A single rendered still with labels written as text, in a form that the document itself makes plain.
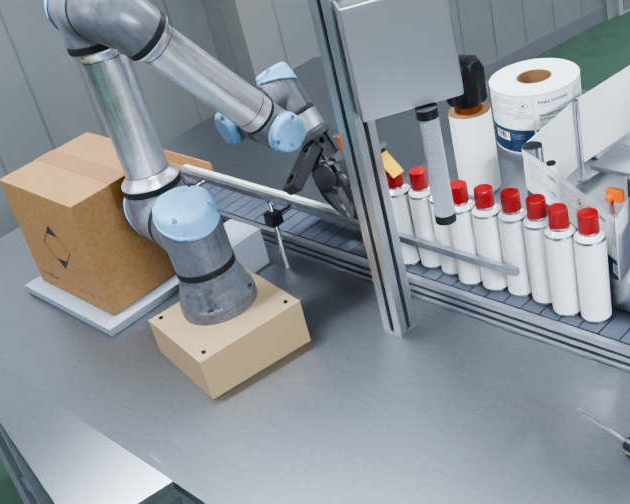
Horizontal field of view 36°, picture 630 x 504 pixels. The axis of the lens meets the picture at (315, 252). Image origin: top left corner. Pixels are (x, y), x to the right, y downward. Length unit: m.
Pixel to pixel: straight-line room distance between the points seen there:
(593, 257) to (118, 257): 0.97
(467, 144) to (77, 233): 0.82
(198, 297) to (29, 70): 2.02
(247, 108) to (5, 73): 2.00
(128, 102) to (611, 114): 1.00
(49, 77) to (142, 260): 1.73
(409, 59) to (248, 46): 2.24
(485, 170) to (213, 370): 0.72
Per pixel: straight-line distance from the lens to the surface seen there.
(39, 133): 3.77
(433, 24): 1.53
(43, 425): 1.92
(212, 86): 1.74
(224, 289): 1.82
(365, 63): 1.52
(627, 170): 1.60
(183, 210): 1.77
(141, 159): 1.85
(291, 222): 2.17
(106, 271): 2.06
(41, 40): 3.71
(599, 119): 2.12
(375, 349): 1.81
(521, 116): 2.21
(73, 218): 2.00
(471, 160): 2.06
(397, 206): 1.85
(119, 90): 1.81
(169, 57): 1.70
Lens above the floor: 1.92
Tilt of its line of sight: 31 degrees down
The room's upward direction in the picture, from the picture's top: 15 degrees counter-clockwise
